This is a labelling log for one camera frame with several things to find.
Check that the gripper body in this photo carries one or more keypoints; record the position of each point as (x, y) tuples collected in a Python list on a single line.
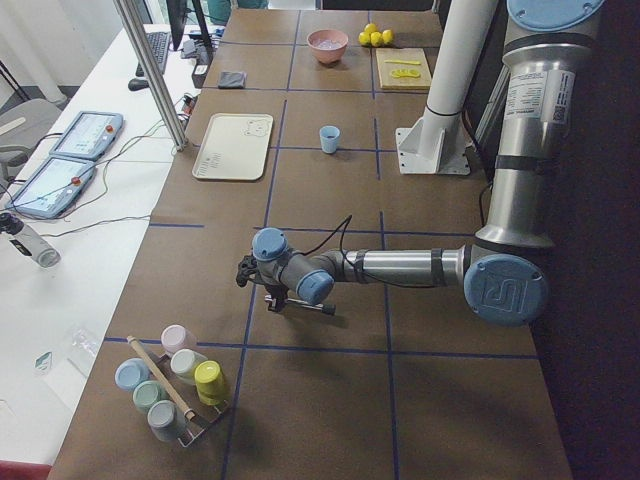
[(276, 294)]

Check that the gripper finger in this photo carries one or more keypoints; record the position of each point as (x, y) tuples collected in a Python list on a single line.
[(282, 301), (272, 304)]

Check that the steel muddler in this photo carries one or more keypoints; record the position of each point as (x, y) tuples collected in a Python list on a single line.
[(327, 309)]

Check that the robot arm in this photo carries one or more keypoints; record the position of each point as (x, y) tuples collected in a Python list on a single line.
[(501, 272)]

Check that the yellow cup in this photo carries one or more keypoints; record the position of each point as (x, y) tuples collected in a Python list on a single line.
[(211, 385)]

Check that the pink cup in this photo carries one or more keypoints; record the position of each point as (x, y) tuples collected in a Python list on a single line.
[(176, 337)]

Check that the white cup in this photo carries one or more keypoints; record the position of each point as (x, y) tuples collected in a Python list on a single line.
[(184, 363)]

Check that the green cup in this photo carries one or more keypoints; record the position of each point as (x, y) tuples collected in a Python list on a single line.
[(147, 394)]

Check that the grey cup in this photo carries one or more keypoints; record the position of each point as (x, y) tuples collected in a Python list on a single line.
[(166, 421)]

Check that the blue cup on rack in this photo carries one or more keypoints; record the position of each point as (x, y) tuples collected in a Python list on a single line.
[(130, 373)]

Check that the light blue plastic cup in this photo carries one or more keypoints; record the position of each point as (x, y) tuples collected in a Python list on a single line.
[(329, 138)]

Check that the pink bowl of ice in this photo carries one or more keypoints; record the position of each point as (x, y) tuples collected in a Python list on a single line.
[(327, 45)]

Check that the cream bear tray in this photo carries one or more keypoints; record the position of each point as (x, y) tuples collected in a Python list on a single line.
[(234, 147)]

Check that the clear plastic bag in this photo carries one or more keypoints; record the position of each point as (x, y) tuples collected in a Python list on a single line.
[(82, 350)]

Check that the black usb hub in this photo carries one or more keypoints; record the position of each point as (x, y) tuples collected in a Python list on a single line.
[(188, 104)]

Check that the white pillar with base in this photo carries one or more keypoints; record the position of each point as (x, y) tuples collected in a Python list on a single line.
[(437, 142)]

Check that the grey folded cloth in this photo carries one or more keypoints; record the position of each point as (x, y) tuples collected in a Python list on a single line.
[(232, 80)]

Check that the upper blue teach pendant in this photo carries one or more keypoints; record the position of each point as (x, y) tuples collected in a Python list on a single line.
[(89, 135)]

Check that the blue teach pendant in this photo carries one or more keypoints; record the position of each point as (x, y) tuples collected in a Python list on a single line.
[(52, 188), (89, 135)]

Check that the lemon slices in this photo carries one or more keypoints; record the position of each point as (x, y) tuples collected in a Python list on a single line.
[(405, 73)]

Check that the black box with label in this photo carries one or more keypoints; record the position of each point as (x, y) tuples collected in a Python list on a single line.
[(204, 58)]

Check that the lower blue teach pendant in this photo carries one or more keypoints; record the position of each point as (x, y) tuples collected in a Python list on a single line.
[(52, 188)]

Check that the black computer mouse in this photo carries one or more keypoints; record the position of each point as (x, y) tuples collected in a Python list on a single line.
[(137, 84)]

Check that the wooden cutting board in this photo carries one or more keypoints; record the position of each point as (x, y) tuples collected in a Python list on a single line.
[(389, 83)]

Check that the clear water bottle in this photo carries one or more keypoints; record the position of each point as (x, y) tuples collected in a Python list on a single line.
[(28, 242)]

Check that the yellow plastic knife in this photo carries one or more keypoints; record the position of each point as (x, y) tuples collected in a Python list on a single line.
[(403, 62)]

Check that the black keyboard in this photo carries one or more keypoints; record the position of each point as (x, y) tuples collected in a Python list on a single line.
[(159, 42)]

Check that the grey office chair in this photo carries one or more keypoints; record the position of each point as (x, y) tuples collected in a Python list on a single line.
[(22, 127)]

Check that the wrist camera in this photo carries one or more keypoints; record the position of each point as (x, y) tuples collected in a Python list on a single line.
[(247, 270)]

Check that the wire cup rack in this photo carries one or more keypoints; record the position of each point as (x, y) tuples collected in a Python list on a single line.
[(201, 424)]

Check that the wooden rack handle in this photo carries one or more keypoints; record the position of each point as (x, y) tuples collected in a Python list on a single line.
[(138, 347)]

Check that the aluminium frame post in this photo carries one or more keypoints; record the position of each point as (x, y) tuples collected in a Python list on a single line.
[(135, 30)]

